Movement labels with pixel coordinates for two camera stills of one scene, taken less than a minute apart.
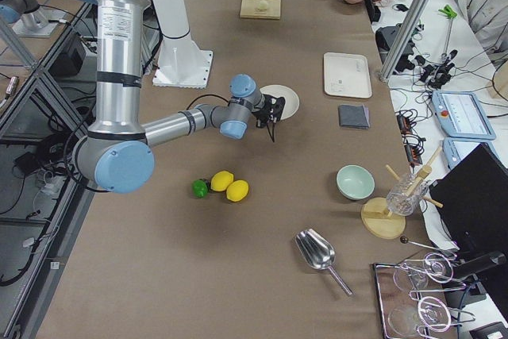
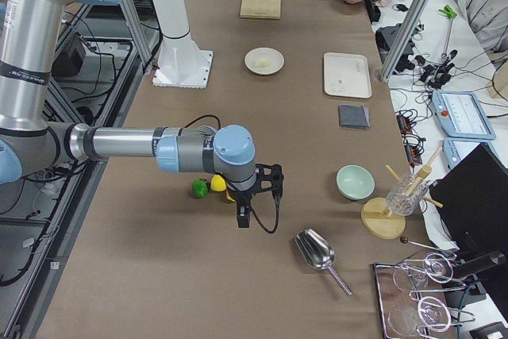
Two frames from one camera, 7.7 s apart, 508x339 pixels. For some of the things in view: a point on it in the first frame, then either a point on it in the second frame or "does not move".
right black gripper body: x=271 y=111 -> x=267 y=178
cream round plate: x=291 y=98 -> x=275 y=60
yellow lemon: x=221 y=181 does not move
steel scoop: x=317 y=252 does not move
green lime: x=200 y=188 does not move
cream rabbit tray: x=347 y=74 does not move
